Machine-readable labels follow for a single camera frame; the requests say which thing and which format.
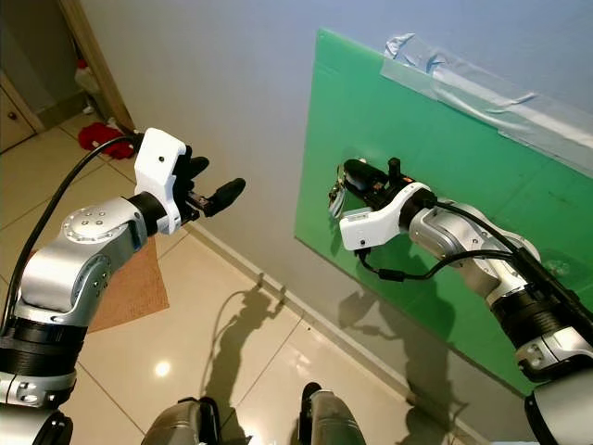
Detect red cloth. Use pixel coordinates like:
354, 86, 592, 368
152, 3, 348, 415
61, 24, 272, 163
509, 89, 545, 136
78, 121, 140, 159

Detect green plastic board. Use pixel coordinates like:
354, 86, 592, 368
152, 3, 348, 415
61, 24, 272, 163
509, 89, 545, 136
294, 28, 593, 397

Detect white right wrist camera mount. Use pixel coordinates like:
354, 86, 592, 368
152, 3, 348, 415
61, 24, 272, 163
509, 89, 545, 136
337, 182, 438, 254

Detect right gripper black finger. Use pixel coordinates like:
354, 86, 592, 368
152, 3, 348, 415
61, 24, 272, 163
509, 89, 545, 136
341, 159, 385, 191

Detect clear suction cup hook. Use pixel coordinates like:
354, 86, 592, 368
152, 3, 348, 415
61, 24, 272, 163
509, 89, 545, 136
545, 255, 577, 279

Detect white plastic bottle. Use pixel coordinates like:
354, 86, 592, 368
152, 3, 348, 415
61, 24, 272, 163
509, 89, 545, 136
74, 59, 103, 117

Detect grey robot left leg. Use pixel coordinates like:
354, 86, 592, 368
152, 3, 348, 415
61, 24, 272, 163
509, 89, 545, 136
148, 397, 225, 445

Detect orange floor mat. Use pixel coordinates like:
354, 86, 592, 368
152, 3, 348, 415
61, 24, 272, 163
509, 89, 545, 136
91, 236, 173, 333

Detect keys with white tag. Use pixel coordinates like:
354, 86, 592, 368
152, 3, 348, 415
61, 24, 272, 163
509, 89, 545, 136
326, 165, 355, 222

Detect brown wooden door frame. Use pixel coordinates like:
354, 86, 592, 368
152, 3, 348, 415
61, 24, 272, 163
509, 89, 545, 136
56, 0, 145, 140

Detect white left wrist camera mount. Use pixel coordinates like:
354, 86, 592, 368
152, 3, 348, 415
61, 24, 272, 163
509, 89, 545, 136
133, 128, 188, 235

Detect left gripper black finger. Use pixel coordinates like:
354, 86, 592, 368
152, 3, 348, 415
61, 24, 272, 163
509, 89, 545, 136
199, 176, 247, 220

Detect clear tape strip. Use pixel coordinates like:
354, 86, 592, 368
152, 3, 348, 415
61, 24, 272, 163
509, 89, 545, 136
380, 32, 593, 154

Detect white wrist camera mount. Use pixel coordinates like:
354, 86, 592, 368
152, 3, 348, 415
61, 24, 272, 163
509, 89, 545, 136
133, 128, 188, 235
337, 182, 438, 254

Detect beige cabinet door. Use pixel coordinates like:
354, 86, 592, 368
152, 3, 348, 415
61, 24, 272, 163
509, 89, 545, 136
0, 70, 36, 151

